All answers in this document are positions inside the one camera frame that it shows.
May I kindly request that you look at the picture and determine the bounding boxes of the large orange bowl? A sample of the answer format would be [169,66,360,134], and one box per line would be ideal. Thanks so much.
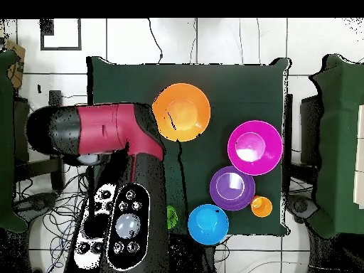
[151,82,212,142]

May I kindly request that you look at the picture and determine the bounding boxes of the green cup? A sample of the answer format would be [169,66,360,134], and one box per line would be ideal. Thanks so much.
[166,205,179,230]

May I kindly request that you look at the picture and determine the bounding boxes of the purple bowl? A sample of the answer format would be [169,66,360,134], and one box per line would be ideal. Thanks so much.
[209,166,256,212]

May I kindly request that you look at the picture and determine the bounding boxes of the large blue bowl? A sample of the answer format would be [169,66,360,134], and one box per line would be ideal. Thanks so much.
[187,203,230,246]

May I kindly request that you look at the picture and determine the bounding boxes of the large pink bowl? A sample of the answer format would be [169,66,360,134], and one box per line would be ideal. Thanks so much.
[227,120,284,176]

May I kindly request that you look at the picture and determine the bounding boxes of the dark green tablecloth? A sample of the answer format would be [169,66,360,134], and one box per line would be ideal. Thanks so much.
[86,55,292,237]

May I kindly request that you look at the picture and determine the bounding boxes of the yellow-orange cup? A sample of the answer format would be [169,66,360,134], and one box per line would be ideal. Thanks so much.
[250,195,273,218]

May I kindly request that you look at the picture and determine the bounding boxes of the green-covered side table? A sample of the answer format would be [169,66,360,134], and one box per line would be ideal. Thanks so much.
[0,50,29,234]
[308,53,364,240]

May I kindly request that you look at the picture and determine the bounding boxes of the cardboard box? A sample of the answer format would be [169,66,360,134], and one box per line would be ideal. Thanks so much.
[6,39,26,90]

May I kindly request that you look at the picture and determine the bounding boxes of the black hanging cable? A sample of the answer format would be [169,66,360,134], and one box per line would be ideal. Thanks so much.
[147,18,164,64]

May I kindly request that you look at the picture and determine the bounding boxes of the tangle of floor cables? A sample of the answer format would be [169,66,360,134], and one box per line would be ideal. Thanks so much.
[14,95,95,273]

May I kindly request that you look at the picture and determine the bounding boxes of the black square floor frame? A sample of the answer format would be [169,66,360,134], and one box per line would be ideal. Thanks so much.
[40,18,82,51]

